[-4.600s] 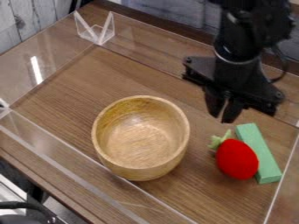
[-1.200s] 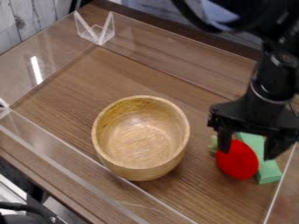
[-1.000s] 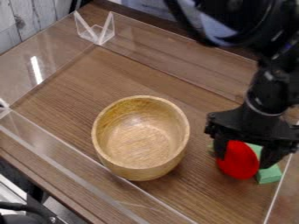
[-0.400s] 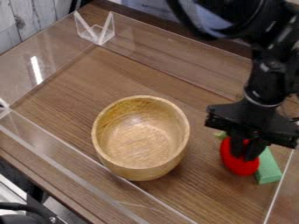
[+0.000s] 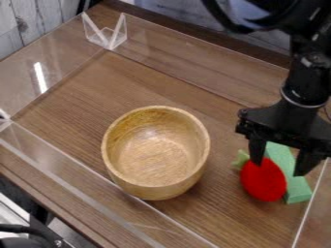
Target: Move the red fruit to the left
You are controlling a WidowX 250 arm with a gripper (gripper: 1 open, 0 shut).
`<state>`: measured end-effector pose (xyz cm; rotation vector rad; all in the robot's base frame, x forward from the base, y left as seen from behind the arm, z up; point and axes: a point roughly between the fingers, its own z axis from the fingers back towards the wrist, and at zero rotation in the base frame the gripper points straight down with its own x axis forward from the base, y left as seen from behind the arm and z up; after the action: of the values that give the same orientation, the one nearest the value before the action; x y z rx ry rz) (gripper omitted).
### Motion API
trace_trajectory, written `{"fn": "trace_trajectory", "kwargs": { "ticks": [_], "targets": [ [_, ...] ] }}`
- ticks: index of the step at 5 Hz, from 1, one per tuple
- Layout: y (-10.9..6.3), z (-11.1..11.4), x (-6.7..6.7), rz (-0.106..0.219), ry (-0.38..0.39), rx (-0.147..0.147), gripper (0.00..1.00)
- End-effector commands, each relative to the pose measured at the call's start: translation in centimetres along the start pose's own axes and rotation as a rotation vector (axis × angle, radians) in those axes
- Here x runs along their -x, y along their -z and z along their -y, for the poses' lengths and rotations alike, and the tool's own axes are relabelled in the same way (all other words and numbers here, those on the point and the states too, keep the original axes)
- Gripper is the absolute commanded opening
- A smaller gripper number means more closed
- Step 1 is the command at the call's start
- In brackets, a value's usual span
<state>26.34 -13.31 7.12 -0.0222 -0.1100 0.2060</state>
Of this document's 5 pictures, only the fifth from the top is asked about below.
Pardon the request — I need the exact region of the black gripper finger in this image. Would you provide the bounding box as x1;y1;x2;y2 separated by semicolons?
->
248;138;267;166
294;149;324;176

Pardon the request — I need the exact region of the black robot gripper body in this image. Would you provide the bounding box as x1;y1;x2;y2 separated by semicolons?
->
235;100;331;157

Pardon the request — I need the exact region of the red plush strawberry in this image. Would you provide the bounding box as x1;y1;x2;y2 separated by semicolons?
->
231;149;287;202

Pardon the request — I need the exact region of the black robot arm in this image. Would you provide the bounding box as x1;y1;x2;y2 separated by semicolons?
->
202;0;331;176

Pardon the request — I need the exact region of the green rectangular block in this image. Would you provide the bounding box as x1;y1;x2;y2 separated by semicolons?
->
266;142;311;204

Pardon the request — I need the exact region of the wooden bowl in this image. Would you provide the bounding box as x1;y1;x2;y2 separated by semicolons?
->
101;106;211;201

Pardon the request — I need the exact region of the black stand lower left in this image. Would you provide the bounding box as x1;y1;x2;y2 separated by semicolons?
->
0;175;88;248

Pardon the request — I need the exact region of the clear acrylic tray enclosure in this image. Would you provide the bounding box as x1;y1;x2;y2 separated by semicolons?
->
0;11;331;248

